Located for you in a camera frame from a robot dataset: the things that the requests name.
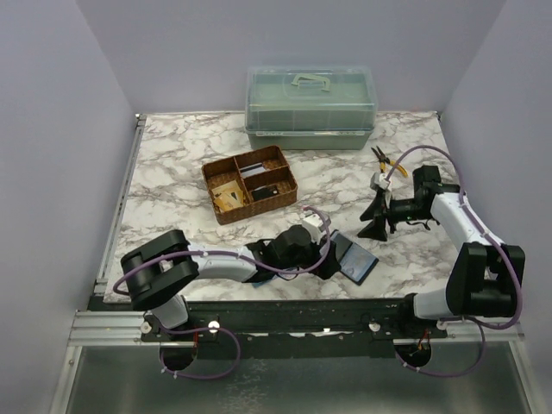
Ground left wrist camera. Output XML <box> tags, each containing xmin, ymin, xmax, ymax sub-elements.
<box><xmin>301</xmin><ymin>207</ymin><xmax>331</xmax><ymax>244</ymax></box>

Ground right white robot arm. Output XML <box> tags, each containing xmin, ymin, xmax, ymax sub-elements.
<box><xmin>358</xmin><ymin>166</ymin><xmax>525</xmax><ymax>338</ymax></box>

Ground yellow handled pliers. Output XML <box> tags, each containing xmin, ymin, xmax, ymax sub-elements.
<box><xmin>371</xmin><ymin>146</ymin><xmax>408</xmax><ymax>178</ymax></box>

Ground brown wicker divided tray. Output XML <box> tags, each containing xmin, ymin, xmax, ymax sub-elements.
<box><xmin>202</xmin><ymin>146</ymin><xmax>298</xmax><ymax>224</ymax></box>

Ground gold cards in tray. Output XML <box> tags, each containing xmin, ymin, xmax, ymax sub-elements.
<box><xmin>211</xmin><ymin>180</ymin><xmax>245</xmax><ymax>212</ymax></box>

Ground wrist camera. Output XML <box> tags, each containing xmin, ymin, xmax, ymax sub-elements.
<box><xmin>370</xmin><ymin>172</ymin><xmax>392</xmax><ymax>191</ymax></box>
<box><xmin>301</xmin><ymin>207</ymin><xmax>331</xmax><ymax>244</ymax></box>

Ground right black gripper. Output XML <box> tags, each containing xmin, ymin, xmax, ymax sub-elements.
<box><xmin>357</xmin><ymin>191</ymin><xmax>434</xmax><ymax>242</ymax></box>

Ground black leather card holder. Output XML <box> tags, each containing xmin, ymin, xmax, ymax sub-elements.
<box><xmin>330</xmin><ymin>230</ymin><xmax>379</xmax><ymax>285</ymax></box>

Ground green clear-lid storage box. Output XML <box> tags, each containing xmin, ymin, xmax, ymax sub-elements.
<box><xmin>244</xmin><ymin>66</ymin><xmax>378</xmax><ymax>150</ymax></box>

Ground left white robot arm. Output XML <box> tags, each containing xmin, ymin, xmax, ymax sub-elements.
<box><xmin>114</xmin><ymin>225</ymin><xmax>341</xmax><ymax>341</ymax></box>

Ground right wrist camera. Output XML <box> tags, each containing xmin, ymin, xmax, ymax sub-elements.
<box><xmin>370</xmin><ymin>172</ymin><xmax>392</xmax><ymax>191</ymax></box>

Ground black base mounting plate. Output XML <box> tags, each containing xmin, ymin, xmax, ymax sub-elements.
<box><xmin>141</xmin><ymin>298</ymin><xmax>447</xmax><ymax>359</ymax></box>

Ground dark credit card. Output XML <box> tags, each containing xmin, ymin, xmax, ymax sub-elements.
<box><xmin>251</xmin><ymin>185</ymin><xmax>279</xmax><ymax>202</ymax></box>

